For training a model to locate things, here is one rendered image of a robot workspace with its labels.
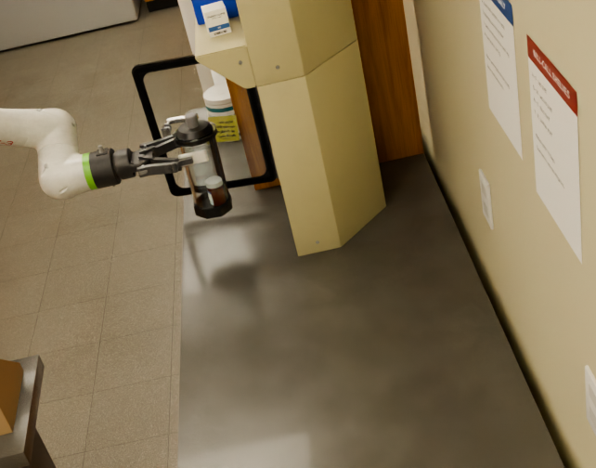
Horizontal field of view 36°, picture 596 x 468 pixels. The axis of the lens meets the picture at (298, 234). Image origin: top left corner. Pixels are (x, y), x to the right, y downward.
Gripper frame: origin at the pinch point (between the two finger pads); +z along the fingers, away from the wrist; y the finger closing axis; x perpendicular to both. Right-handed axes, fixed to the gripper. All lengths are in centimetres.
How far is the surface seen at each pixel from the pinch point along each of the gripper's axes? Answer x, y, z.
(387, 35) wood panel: -9, 22, 53
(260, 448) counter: 28, -76, 5
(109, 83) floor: 123, 367, -91
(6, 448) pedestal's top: 29, -60, -49
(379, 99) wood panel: 9, 22, 48
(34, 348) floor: 123, 98, -101
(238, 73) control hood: -22.7, -14.4, 15.0
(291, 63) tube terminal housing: -22.4, -14.5, 26.8
